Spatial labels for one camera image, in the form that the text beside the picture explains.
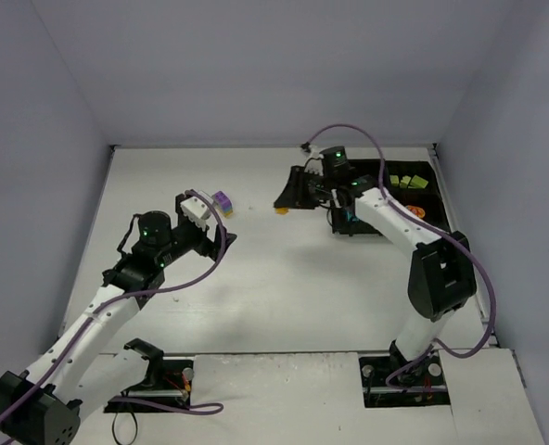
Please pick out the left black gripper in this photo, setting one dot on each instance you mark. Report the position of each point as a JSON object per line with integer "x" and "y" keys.
{"x": 205, "y": 238}

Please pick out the lime green lego brick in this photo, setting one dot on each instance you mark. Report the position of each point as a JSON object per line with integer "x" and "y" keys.
{"x": 395, "y": 180}

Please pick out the teal oval face lego block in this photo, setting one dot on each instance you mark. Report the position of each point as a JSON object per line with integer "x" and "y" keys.
{"x": 350, "y": 217}

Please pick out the black compartment sorting tray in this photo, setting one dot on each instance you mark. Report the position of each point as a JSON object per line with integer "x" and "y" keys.
{"x": 429, "y": 199}

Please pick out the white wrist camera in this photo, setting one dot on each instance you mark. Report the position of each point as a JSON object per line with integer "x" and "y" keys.
{"x": 313, "y": 163}
{"x": 196, "y": 207}

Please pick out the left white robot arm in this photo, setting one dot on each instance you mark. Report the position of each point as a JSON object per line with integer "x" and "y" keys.
{"x": 48, "y": 401}

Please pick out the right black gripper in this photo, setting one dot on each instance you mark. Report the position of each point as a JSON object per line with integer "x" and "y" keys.
{"x": 309, "y": 186}

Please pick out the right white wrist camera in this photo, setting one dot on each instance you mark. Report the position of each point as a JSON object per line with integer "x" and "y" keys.
{"x": 313, "y": 163}

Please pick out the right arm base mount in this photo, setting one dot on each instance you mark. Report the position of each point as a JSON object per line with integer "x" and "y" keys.
{"x": 424, "y": 385}

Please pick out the orange oval lego block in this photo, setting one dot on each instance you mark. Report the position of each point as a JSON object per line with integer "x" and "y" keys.
{"x": 417, "y": 211}

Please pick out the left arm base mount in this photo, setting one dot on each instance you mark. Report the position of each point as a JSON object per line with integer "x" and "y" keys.
{"x": 164, "y": 382}

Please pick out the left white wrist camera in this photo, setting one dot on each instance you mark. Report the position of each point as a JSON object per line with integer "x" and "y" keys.
{"x": 196, "y": 207}

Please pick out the purple blue orange lego stack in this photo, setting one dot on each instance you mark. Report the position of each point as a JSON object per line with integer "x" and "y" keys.
{"x": 223, "y": 203}

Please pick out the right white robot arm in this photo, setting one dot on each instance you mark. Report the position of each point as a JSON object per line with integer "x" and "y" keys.
{"x": 441, "y": 277}

